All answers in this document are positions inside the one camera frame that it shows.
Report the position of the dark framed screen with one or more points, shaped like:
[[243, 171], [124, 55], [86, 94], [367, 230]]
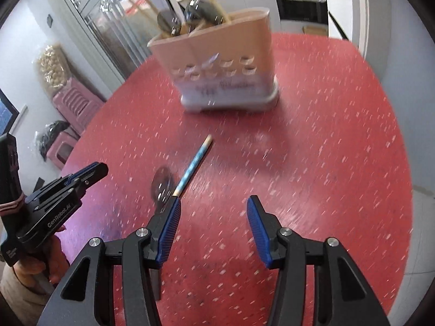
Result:
[[6, 112]]

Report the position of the clear bag of peanuts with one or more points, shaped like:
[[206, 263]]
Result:
[[51, 68]]

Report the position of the large dark translucent spoon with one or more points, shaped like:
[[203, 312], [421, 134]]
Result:
[[168, 22]]

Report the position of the blue patterned chopstick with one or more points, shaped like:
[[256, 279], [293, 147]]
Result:
[[193, 166]]

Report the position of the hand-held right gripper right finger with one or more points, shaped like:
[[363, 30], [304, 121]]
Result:
[[260, 234]]

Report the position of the person's left hand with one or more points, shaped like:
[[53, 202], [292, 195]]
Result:
[[51, 251]]

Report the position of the black plastic bag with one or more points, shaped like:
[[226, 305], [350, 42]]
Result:
[[51, 135]]

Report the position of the black built-in oven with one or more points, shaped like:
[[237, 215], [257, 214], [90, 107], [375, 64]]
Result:
[[299, 6]]

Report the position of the white refrigerator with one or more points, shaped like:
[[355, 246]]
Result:
[[346, 3]]

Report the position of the person's left forearm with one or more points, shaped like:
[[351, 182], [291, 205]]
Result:
[[20, 288]]

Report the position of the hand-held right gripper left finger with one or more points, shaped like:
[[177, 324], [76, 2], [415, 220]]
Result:
[[168, 234]]

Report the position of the beige utensil holder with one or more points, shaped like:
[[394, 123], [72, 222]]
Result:
[[224, 47]]

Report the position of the stack of pink stools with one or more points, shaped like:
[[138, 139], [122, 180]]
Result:
[[78, 103]]

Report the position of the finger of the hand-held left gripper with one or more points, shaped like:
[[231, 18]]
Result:
[[88, 171], [81, 186]]

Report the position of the largest dark translucent spoon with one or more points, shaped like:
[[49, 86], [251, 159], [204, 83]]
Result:
[[200, 12]]

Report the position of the glass door cabinet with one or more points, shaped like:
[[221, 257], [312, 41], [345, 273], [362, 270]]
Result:
[[112, 13]]

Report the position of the single pink stool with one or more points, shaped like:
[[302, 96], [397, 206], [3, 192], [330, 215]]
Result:
[[59, 151]]

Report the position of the medium dark translucent spoon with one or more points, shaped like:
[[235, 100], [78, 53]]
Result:
[[163, 185]]

